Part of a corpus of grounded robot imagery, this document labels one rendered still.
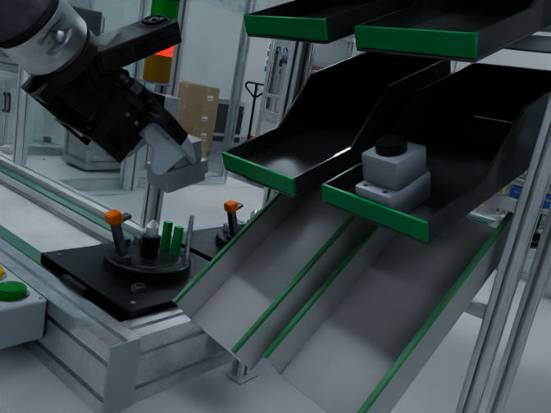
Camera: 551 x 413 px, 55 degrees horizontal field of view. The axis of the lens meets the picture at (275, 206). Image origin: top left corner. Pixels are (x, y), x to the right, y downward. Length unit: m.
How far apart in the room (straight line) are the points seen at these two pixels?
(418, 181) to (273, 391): 0.43
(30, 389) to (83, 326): 0.11
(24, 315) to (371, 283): 0.46
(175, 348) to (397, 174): 0.42
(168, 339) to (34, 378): 0.19
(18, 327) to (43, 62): 0.39
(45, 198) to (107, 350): 0.72
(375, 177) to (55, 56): 0.32
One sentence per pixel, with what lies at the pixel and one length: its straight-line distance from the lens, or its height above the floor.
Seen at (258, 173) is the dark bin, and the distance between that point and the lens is 0.59.
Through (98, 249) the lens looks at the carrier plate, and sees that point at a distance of 0.96.
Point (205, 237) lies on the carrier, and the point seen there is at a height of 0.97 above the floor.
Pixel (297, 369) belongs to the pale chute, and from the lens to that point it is 0.61.
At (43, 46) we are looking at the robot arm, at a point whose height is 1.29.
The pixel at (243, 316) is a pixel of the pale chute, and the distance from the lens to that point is 0.66.
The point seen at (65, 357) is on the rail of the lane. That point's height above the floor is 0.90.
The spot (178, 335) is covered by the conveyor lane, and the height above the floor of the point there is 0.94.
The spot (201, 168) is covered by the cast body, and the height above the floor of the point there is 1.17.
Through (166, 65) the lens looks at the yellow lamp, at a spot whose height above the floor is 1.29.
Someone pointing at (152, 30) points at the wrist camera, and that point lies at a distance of 0.61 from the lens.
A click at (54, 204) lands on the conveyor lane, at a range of 1.32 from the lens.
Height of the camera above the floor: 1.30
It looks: 13 degrees down
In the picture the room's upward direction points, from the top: 11 degrees clockwise
